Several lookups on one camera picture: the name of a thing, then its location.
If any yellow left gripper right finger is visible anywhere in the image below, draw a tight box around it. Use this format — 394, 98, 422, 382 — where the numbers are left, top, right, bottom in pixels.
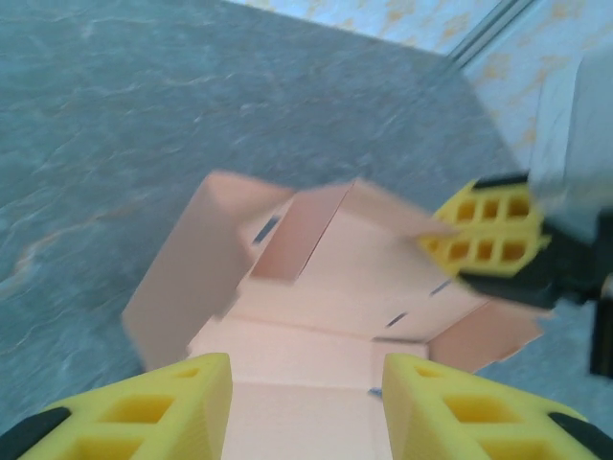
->
381, 353, 613, 460

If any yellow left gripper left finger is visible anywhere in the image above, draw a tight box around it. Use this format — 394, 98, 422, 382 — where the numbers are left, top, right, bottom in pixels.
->
0, 353, 235, 460

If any salmon pink paper box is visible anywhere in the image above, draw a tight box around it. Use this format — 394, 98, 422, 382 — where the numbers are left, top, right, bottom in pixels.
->
122, 170, 552, 460

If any aluminium frame post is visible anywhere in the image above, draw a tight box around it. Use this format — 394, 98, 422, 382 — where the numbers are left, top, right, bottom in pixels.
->
447, 0, 535, 66

